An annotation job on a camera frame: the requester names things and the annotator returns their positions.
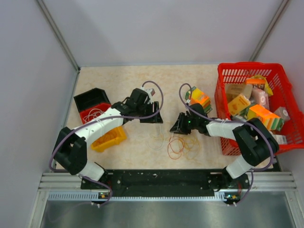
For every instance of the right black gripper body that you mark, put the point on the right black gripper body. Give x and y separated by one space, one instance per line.
192 123

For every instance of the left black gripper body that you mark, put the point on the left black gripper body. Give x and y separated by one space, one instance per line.
146 109

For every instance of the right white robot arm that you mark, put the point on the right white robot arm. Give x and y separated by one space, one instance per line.
254 141

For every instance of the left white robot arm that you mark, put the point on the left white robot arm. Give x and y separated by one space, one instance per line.
71 147

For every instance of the orange sponge pack on table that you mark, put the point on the orange sponge pack on table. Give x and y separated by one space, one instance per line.
195 95

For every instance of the yellow plastic bin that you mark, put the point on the yellow plastic bin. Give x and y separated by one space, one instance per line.
112 138

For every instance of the black plastic bin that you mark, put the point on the black plastic bin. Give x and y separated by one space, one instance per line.
90 99

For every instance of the red plastic bin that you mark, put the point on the red plastic bin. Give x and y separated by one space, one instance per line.
93 112

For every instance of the brown cardboard box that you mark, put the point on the brown cardboard box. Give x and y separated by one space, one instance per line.
233 90

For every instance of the yellow sponge pack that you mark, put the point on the yellow sponge pack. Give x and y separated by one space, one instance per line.
238 104

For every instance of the pink packet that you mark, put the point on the pink packet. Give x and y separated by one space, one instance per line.
260 97

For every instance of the yellow bag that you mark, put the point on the yellow bag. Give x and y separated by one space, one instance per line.
264 86

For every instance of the grey small box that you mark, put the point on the grey small box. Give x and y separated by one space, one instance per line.
282 113

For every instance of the white wrapped packet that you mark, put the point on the white wrapped packet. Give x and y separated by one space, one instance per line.
281 139

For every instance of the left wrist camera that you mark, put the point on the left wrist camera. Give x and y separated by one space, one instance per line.
149 91

